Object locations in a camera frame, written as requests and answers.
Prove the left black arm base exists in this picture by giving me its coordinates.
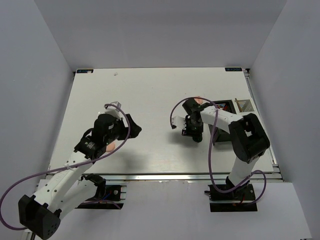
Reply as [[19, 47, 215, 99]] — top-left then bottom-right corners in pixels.
[[77, 174, 127, 210]]

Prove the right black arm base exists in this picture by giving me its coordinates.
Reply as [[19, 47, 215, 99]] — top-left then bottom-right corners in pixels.
[[204, 183, 258, 213]]

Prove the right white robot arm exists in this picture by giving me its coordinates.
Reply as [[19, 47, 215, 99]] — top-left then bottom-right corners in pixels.
[[182, 97, 270, 200]]

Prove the blue corner sticker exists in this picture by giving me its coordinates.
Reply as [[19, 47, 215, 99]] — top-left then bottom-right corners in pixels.
[[75, 69, 94, 74], [224, 67, 243, 72]]

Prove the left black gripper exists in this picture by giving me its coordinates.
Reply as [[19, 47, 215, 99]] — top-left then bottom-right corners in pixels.
[[104, 113, 142, 145]]

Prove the black slotted organizer box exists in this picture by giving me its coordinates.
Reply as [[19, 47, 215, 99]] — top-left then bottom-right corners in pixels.
[[208, 100, 236, 145]]

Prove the white slotted organizer box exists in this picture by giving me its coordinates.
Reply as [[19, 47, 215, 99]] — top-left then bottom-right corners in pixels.
[[237, 99, 255, 113]]

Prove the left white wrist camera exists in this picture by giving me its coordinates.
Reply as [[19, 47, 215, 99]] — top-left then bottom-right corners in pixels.
[[104, 101, 121, 119]]

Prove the pink powder puff with ribbon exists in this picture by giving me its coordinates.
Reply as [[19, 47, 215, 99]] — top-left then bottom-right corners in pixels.
[[194, 97, 203, 105]]

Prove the green round compact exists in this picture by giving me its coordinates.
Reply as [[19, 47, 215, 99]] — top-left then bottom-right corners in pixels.
[[192, 134, 203, 143]]

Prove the aluminium table rail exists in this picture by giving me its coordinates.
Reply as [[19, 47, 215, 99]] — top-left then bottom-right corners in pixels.
[[100, 172, 283, 181]]

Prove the left blue corner sticker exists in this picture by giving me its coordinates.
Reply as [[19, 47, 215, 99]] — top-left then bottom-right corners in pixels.
[[75, 69, 94, 74]]

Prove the plain pink powder puff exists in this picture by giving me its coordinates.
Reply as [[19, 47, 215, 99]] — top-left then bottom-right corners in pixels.
[[105, 142, 116, 153]]

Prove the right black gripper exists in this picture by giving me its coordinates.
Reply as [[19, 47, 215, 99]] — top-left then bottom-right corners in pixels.
[[181, 118, 204, 139]]

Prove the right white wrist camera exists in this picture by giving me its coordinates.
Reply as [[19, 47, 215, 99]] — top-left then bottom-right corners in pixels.
[[170, 116, 187, 130]]

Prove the wooden stick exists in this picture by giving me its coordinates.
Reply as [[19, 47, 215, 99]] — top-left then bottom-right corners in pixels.
[[234, 98, 242, 113]]

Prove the right blue corner sticker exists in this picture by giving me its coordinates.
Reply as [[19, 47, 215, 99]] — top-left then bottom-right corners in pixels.
[[224, 67, 243, 72]]

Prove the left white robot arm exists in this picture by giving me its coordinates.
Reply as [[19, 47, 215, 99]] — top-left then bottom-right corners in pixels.
[[18, 113, 142, 240]]

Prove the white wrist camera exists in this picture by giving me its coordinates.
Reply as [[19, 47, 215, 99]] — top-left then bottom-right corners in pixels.
[[104, 101, 121, 119], [170, 116, 187, 130]]

